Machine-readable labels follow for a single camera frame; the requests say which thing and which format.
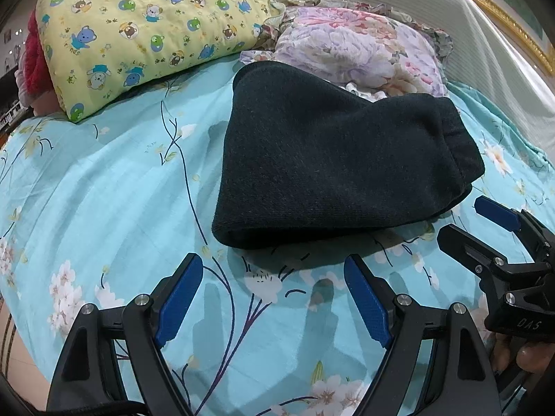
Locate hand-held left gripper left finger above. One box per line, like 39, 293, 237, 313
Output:
45, 252, 204, 416

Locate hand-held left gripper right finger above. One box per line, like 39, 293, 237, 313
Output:
342, 253, 501, 416

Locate red cloth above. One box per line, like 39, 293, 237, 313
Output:
22, 9, 55, 96

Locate yellow bear-print pillow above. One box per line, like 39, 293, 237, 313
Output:
35, 0, 282, 123

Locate floral ruffled pillow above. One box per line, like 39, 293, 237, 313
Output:
240, 1, 454, 100

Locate pink cloth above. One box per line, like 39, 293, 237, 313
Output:
14, 68, 36, 109

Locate black pants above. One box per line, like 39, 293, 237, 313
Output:
212, 61, 485, 251

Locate gold-framed floral painting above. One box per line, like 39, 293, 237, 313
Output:
427, 0, 555, 74

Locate teal floral bed sheet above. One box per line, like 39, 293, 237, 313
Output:
0, 58, 555, 416

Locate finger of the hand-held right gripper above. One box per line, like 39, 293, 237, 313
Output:
437, 224, 508, 278
474, 195, 555, 265

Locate person's right hand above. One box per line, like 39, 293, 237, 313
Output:
492, 340, 555, 374

